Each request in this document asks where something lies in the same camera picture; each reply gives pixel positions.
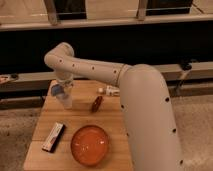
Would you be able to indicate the white box with print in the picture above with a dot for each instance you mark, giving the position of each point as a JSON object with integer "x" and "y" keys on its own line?
{"x": 112, "y": 91}

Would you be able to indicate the small flat carton box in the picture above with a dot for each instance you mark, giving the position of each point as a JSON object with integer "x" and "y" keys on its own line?
{"x": 52, "y": 139}

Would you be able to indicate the wooden table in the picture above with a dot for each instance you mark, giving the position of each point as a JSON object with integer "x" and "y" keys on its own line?
{"x": 108, "y": 117}

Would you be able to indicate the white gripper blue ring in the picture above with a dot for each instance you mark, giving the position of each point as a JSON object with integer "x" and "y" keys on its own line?
{"x": 63, "y": 94}

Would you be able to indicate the dark red small bottle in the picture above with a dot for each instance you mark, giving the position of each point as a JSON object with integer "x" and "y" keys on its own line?
{"x": 96, "y": 104}

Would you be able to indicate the small white cube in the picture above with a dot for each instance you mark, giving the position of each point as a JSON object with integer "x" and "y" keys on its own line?
{"x": 100, "y": 90}

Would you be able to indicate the orange ceramic bowl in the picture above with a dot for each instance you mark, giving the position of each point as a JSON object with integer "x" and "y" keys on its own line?
{"x": 89, "y": 145}

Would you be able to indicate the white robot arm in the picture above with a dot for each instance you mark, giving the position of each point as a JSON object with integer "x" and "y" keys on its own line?
{"x": 145, "y": 101}

